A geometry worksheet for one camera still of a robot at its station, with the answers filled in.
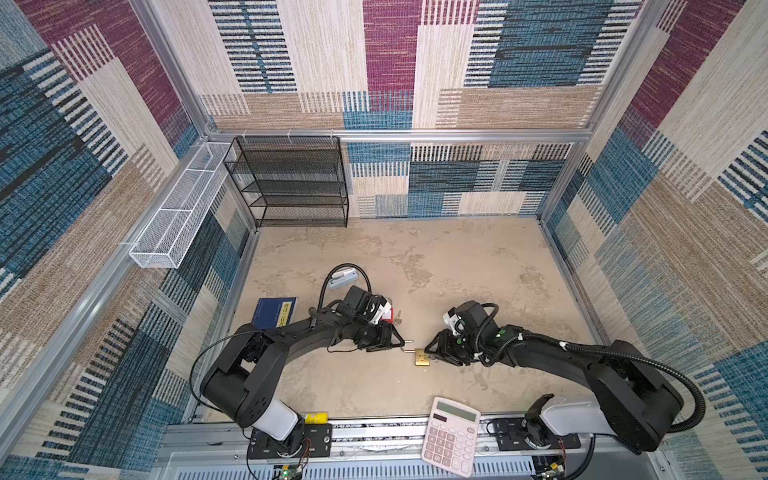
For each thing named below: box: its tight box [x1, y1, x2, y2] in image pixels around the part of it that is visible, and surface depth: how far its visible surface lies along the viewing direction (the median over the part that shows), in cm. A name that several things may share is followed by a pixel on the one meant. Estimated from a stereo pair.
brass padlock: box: [400, 340, 430, 366], surface depth 87 cm
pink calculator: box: [421, 396, 481, 478], surface depth 74 cm
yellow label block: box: [304, 412, 329, 424], surface depth 77 cm
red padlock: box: [380, 308, 395, 324], surface depth 95 cm
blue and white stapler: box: [329, 268, 358, 290], surface depth 104 cm
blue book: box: [251, 297, 298, 330], surface depth 98 cm
